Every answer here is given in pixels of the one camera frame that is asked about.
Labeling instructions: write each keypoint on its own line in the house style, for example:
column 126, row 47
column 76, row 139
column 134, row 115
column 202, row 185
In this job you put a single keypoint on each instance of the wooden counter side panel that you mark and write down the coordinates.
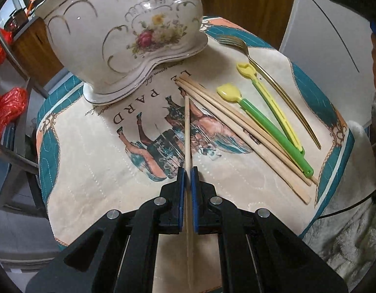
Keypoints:
column 246, row 0

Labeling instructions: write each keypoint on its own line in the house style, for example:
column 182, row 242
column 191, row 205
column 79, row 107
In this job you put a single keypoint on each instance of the steel shelf rack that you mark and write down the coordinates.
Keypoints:
column 20, row 61

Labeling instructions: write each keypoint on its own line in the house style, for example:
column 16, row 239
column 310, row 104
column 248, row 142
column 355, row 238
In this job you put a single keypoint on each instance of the white fleece garment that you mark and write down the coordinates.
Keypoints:
column 343, row 235

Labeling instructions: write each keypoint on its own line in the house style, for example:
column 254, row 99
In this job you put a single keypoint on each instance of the wooden chopstick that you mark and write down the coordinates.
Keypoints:
column 252, row 133
column 187, row 134
column 218, row 114
column 267, row 165

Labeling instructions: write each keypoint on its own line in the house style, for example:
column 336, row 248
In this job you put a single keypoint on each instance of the wooden base cabinet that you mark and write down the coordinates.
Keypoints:
column 35, row 48

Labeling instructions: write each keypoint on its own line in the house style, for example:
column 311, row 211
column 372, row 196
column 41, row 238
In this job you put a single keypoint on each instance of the printed quilted table mat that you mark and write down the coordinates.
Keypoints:
column 99, row 164

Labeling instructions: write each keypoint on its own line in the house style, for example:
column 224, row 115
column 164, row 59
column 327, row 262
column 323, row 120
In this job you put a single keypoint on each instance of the gold metal fork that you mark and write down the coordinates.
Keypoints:
column 240, row 45

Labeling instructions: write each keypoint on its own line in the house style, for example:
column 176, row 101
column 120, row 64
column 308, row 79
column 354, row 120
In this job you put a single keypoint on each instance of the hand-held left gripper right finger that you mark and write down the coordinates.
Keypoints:
column 194, row 201

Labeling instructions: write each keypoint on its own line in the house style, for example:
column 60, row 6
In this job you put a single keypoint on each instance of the floral ceramic utensil holder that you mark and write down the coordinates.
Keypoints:
column 93, row 36

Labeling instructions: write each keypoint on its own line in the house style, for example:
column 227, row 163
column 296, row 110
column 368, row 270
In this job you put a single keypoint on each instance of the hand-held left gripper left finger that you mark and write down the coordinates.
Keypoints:
column 181, row 201

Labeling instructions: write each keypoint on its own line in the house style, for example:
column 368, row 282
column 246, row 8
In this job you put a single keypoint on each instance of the red plastic bag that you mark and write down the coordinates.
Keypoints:
column 9, row 106
column 0, row 48

